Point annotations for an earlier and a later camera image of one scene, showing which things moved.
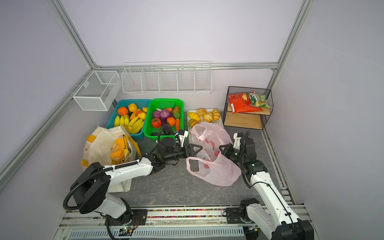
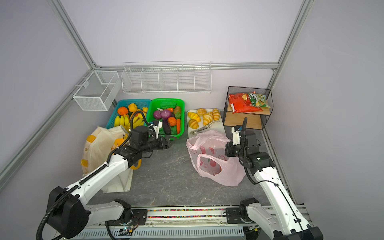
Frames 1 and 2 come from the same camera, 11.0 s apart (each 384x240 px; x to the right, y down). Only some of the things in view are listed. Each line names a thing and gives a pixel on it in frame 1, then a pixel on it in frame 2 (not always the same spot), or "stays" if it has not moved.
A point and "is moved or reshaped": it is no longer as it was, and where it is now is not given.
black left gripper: [191, 153] → [166, 144]
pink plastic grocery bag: [211, 164] is moved or reshaped
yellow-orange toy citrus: [132, 107] stays
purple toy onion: [165, 114] stays
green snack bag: [258, 100] stays
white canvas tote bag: [97, 150] stays
